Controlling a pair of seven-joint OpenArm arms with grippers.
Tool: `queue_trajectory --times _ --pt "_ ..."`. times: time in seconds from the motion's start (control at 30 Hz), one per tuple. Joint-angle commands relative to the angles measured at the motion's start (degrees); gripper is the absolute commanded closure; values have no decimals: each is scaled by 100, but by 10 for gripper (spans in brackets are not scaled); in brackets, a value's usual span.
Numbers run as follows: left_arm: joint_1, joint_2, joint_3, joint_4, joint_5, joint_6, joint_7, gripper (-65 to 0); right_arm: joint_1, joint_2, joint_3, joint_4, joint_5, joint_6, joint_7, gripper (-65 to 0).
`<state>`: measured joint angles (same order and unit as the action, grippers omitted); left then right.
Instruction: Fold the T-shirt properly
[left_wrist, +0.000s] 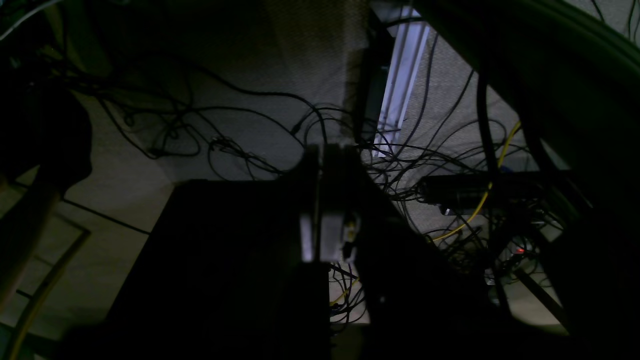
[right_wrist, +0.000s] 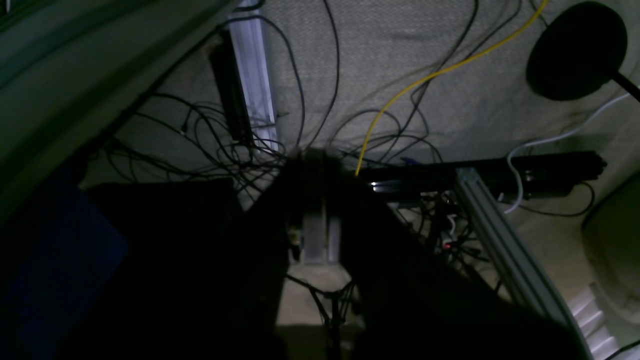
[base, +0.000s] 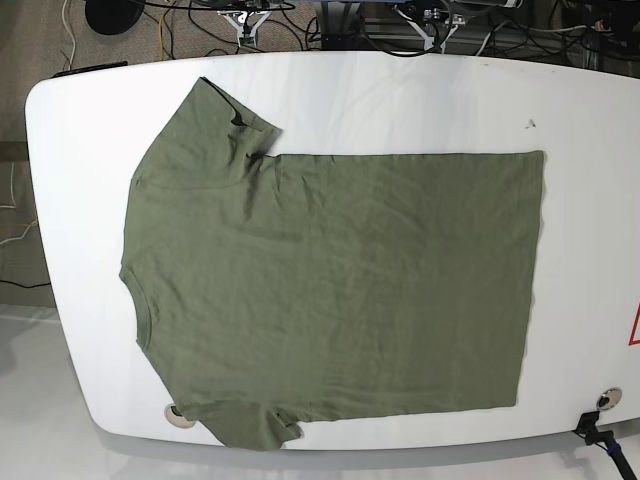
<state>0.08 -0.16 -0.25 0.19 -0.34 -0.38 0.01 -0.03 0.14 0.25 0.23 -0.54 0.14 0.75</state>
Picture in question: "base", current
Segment yellow cable on floor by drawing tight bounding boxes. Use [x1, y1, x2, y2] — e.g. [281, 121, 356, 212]
[156, 0, 177, 62]

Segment left table cable grommet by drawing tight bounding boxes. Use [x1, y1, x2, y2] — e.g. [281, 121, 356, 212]
[164, 404, 196, 429]

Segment red triangle sticker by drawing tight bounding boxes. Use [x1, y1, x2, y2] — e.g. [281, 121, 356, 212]
[628, 305, 640, 346]

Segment black clamp with cable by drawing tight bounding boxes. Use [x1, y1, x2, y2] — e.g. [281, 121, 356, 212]
[573, 411, 638, 480]

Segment olive green T-shirt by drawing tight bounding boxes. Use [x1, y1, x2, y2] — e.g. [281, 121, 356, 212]
[120, 79, 545, 451]

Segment black round stand base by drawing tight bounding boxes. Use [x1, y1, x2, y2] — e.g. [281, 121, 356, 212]
[85, 0, 144, 36]

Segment right table cable grommet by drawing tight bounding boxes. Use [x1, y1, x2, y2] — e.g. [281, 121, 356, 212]
[596, 387, 623, 411]

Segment white cable on floor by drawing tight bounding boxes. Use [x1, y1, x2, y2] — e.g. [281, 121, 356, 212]
[59, 0, 77, 71]

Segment aluminium frame stand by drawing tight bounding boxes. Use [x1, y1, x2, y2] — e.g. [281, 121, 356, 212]
[312, 1, 406, 51]

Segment table cable grommet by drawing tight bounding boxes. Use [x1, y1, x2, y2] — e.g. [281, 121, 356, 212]
[596, 387, 623, 411]
[164, 404, 196, 429]

